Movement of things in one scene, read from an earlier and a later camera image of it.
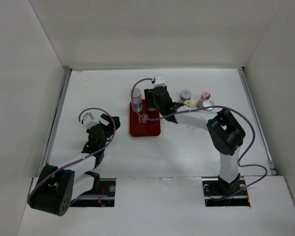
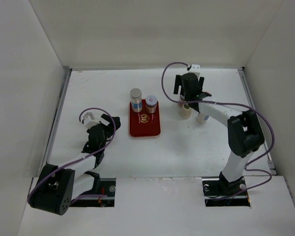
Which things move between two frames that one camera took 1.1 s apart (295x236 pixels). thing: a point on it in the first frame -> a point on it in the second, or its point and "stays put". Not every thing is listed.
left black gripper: x=109 y=119 stays put
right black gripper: x=149 y=95 -> x=178 y=82
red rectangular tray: x=140 y=127 stays put
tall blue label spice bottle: x=137 y=97 stays put
